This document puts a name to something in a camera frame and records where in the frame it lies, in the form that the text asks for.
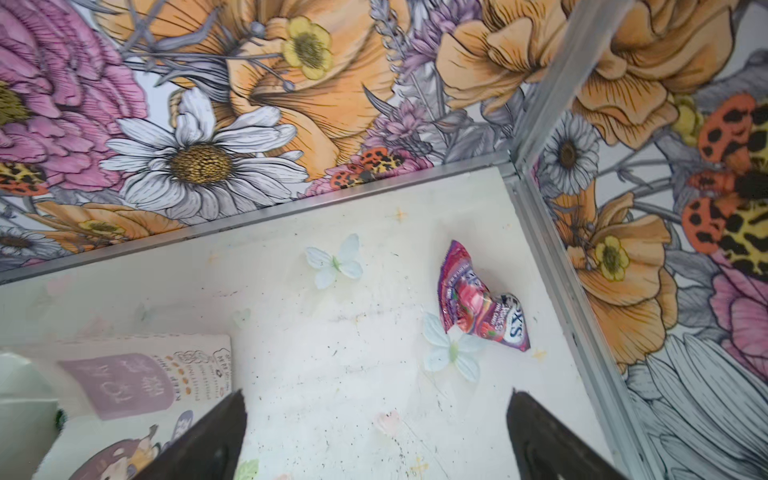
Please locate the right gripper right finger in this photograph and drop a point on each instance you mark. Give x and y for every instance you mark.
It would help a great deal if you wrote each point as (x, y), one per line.
(545, 448)

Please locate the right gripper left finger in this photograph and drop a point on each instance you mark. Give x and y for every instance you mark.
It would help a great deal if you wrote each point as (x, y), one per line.
(209, 450)

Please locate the white patterned paper bag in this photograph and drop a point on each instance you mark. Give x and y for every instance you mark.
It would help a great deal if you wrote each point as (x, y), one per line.
(105, 408)

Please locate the pink purple snack packet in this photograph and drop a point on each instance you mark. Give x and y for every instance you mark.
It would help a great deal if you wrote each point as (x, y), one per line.
(466, 302)

